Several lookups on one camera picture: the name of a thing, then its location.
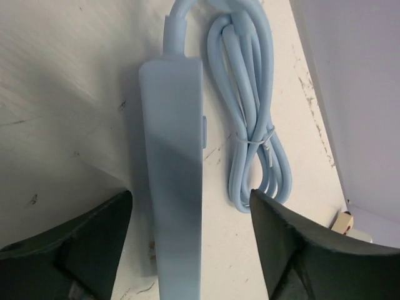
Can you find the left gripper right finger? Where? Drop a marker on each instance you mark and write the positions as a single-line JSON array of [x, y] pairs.
[[302, 259]]

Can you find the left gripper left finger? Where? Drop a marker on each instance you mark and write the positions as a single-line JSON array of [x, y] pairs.
[[75, 260]]

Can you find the light blue power strip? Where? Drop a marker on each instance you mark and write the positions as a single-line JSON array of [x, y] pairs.
[[174, 126]]

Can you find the white plug adapter on strip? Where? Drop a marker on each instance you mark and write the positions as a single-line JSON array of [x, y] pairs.
[[359, 235]]

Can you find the beige red power strip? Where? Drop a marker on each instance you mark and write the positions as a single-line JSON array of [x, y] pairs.
[[343, 223]]

